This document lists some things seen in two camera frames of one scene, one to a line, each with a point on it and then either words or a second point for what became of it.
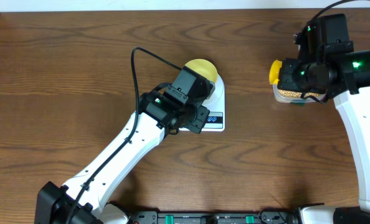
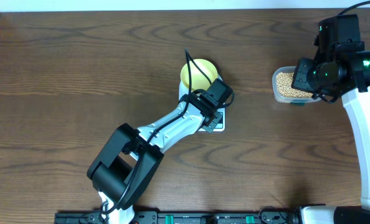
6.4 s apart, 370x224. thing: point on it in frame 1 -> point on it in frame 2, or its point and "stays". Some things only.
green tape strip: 301,104 stays
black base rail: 214,218 stays
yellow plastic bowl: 203,68 stays
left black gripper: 195,124 -> 214,118
